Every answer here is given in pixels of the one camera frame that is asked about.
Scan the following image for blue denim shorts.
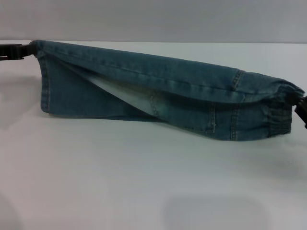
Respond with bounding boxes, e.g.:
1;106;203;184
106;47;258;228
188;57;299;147
30;39;307;142

